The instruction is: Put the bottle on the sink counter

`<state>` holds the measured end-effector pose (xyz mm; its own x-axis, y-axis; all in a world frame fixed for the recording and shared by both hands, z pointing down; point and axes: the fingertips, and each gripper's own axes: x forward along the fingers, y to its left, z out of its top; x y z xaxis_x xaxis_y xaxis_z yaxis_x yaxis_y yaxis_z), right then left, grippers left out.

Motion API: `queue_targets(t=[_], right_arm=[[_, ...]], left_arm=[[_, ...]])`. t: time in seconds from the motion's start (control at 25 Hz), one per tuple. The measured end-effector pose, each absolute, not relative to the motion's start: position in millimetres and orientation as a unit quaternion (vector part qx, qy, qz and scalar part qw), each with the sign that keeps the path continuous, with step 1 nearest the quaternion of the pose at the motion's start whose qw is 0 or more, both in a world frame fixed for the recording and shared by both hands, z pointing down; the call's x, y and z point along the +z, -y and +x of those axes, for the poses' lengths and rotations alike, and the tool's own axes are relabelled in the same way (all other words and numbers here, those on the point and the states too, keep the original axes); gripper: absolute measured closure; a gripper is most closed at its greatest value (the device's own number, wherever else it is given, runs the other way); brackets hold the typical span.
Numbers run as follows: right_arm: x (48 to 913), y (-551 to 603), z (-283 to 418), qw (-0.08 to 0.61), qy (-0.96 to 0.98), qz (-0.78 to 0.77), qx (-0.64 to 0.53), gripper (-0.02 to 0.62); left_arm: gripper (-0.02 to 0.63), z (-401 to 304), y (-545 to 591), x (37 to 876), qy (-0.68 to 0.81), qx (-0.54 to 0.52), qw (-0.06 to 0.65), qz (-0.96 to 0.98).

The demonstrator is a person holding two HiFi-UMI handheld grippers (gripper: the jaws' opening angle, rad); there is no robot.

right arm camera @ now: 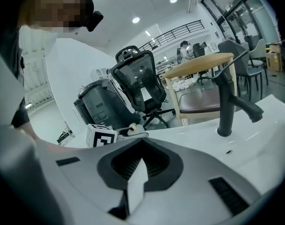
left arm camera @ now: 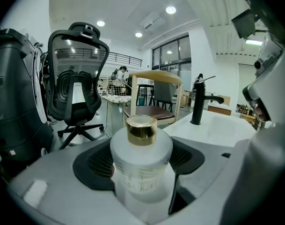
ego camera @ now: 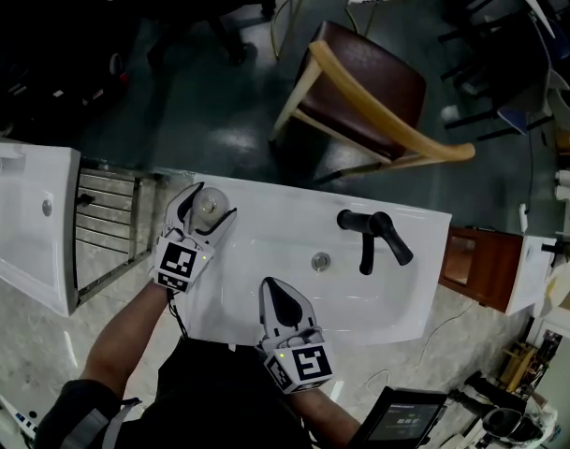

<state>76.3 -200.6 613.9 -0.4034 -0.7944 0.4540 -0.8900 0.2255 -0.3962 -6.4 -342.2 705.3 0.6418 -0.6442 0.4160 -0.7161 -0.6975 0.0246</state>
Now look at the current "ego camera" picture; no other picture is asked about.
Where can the person's right forearm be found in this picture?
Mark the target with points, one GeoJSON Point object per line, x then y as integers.
{"type": "Point", "coordinates": [322, 409]}

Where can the white sink counter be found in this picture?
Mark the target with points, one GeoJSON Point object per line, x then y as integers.
{"type": "Point", "coordinates": [275, 225]}

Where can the metal slatted rack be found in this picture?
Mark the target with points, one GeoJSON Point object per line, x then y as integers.
{"type": "Point", "coordinates": [106, 222]}

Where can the person's left forearm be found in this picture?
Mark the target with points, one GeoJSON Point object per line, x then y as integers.
{"type": "Point", "coordinates": [121, 335]}

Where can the wooden chair with brown seat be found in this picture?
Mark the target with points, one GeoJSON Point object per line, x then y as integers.
{"type": "Point", "coordinates": [369, 87]}

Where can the brown wooden cabinet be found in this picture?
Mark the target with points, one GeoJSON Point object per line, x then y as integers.
{"type": "Point", "coordinates": [490, 265]}

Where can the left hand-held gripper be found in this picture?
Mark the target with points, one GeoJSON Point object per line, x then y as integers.
{"type": "Point", "coordinates": [176, 260]}

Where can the black tablet with screen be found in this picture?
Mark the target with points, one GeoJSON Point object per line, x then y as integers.
{"type": "Point", "coordinates": [406, 419]}

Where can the small white basin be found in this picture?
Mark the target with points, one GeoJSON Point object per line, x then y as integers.
{"type": "Point", "coordinates": [530, 274]}

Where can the black faucet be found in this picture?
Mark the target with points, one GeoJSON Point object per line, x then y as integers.
{"type": "Point", "coordinates": [383, 234]}

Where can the white power strip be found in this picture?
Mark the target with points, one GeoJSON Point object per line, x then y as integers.
{"type": "Point", "coordinates": [20, 421]}

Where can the clear plastic bottle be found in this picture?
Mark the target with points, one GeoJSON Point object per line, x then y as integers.
{"type": "Point", "coordinates": [209, 202]}

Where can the metal sink drain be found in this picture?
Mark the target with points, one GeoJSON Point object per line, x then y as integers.
{"type": "Point", "coordinates": [321, 261]}

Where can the black office chair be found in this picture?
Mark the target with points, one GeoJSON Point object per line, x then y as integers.
{"type": "Point", "coordinates": [209, 3]}

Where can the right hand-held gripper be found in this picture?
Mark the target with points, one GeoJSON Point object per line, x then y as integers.
{"type": "Point", "coordinates": [308, 363]}

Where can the white ceramic basin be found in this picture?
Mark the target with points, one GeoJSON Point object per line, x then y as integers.
{"type": "Point", "coordinates": [27, 213]}

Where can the person's black clothing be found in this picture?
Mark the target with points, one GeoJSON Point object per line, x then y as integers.
{"type": "Point", "coordinates": [219, 391]}

